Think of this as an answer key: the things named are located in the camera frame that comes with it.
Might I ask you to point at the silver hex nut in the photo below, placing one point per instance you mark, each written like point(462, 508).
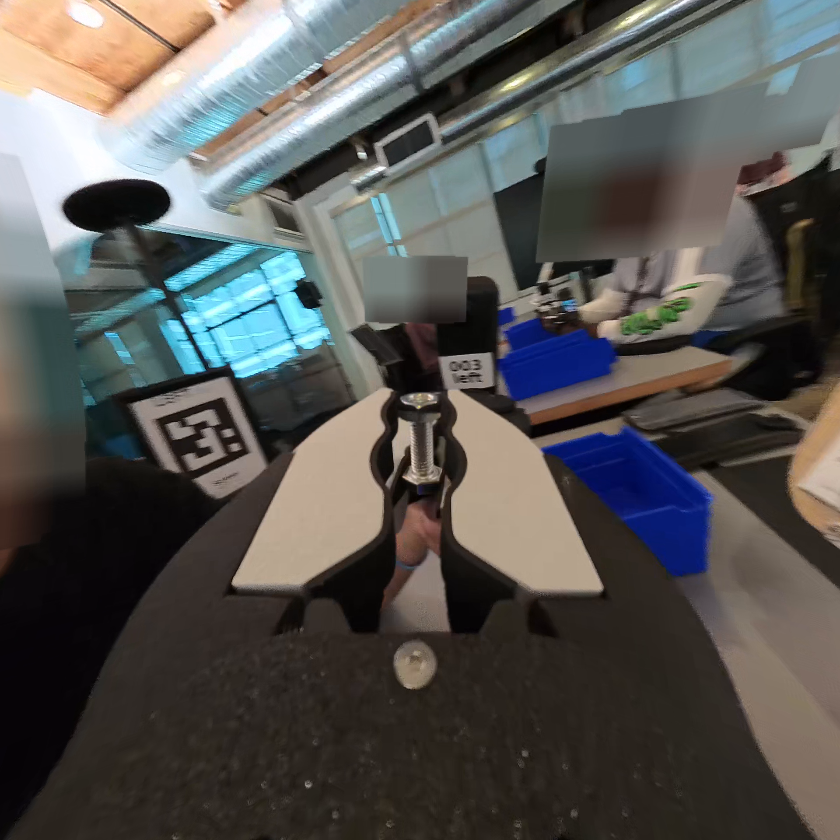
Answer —
point(421, 476)

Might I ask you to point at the blue plastic bin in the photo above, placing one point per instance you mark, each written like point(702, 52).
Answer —
point(525, 334)
point(558, 371)
point(630, 499)

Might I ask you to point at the black floor lamp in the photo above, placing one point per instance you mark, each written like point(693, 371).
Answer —
point(115, 205)

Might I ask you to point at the wooden display board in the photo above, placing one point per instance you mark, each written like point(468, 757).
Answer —
point(804, 459)

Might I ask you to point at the person's left forearm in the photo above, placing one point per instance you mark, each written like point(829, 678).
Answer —
point(401, 587)

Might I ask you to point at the person's left hand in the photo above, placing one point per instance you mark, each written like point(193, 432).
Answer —
point(420, 531)

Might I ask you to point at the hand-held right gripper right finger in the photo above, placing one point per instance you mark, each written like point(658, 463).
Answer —
point(518, 518)

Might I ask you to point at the black white marker board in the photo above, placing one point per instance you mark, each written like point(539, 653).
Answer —
point(197, 439)

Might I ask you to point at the silver hex bolt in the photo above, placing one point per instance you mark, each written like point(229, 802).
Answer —
point(423, 446)

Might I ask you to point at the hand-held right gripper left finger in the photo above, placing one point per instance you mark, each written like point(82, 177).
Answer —
point(315, 518)

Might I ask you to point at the silver ventilation duct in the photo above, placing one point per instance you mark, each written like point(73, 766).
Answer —
point(315, 138)
point(216, 85)

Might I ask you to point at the white framed ceiling vent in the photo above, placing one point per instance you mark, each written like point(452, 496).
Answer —
point(407, 141)

